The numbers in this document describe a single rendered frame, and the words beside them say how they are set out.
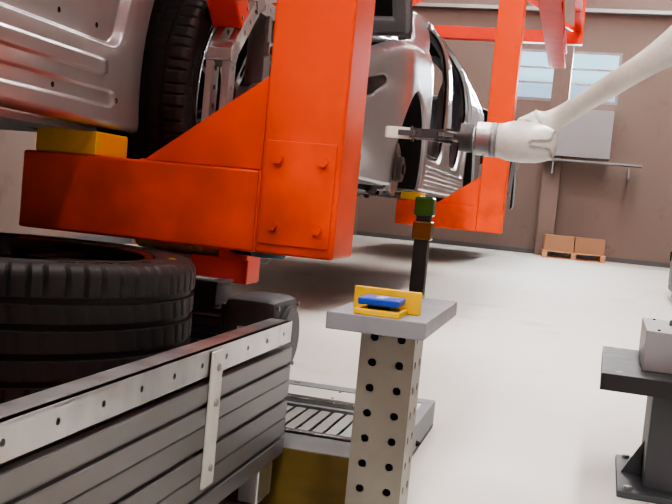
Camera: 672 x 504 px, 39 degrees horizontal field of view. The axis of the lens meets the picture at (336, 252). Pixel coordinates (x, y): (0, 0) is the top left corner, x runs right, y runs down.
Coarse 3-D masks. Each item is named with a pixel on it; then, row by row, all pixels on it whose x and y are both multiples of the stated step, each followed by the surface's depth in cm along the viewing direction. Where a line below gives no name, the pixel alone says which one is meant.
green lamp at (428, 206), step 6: (420, 198) 193; (426, 198) 192; (432, 198) 192; (420, 204) 193; (426, 204) 192; (432, 204) 192; (414, 210) 193; (420, 210) 193; (426, 210) 192; (432, 210) 192; (426, 216) 193; (432, 216) 193
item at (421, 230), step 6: (414, 222) 193; (420, 222) 193; (426, 222) 193; (432, 222) 195; (414, 228) 193; (420, 228) 193; (426, 228) 193; (432, 228) 194; (414, 234) 193; (420, 234) 193; (426, 234) 193; (432, 234) 195; (426, 240) 193
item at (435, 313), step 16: (352, 304) 171; (432, 304) 184; (448, 304) 187; (336, 320) 157; (352, 320) 157; (368, 320) 156; (384, 320) 155; (400, 320) 155; (416, 320) 156; (432, 320) 161; (448, 320) 183; (400, 336) 155; (416, 336) 154
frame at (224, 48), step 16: (256, 0) 228; (256, 16) 229; (272, 16) 241; (224, 32) 222; (240, 32) 220; (208, 48) 217; (224, 48) 216; (240, 48) 221; (208, 64) 217; (224, 64) 216; (208, 80) 217; (224, 80) 216; (208, 96) 217; (224, 96) 216; (208, 112) 218
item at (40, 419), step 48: (240, 336) 160; (288, 336) 184; (96, 384) 112; (144, 384) 122; (192, 384) 144; (240, 384) 159; (0, 432) 92; (48, 432) 100; (96, 432) 111; (144, 432) 124; (0, 480) 92; (48, 480) 102; (96, 480) 112
